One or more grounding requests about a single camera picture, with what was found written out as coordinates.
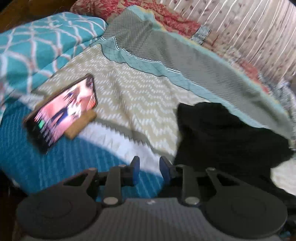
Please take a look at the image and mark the black pants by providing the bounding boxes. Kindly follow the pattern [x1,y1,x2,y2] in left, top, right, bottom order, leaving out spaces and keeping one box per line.
[174,102,295,209]

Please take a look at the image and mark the wooden phone stand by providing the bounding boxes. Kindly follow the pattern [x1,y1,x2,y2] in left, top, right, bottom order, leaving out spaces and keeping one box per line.
[34,94,97,140]

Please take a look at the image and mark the smartphone with lit screen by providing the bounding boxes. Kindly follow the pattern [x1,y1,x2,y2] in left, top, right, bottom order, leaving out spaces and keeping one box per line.
[23,73,97,153]

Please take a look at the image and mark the patterned grey teal bedsheet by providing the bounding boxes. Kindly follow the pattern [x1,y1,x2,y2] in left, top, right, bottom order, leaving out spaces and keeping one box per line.
[1,9,295,198]

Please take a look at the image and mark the teal white lattice pillow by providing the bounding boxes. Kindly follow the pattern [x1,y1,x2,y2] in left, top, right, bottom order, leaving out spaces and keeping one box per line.
[1,12,107,113]

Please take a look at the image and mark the beige leaf curtain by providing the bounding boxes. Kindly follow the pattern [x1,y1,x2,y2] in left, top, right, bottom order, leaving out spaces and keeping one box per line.
[159,0,295,82]

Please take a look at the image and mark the red floral quilt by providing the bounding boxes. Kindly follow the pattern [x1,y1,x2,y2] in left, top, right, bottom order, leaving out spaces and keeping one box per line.
[69,0,273,93]

